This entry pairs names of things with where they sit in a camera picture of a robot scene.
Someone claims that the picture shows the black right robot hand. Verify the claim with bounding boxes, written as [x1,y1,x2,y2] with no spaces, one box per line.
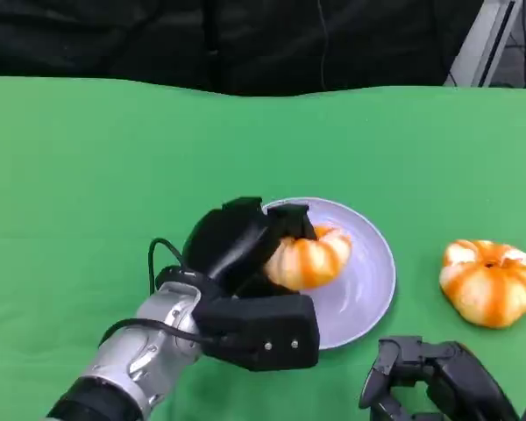
[359,335,522,421]

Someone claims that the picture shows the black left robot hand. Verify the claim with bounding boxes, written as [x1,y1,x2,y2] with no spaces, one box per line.
[181,196,317,298]

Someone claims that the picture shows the orange and white bread roll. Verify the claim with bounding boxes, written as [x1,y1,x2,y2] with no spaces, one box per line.
[438,239,526,329]
[265,225,352,290]

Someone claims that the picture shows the lilac plate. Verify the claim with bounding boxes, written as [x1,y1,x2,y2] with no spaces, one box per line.
[262,196,396,351]

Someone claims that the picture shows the green table cloth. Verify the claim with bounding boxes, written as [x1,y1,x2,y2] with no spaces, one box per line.
[0,75,526,421]

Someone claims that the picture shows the black backdrop curtain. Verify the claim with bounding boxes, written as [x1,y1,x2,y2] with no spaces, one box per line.
[0,0,486,97]

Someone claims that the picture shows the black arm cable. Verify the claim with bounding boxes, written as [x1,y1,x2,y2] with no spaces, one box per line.
[147,238,189,295]
[98,318,242,347]

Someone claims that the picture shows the aluminium frame post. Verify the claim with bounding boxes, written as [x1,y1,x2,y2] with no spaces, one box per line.
[444,0,525,88]

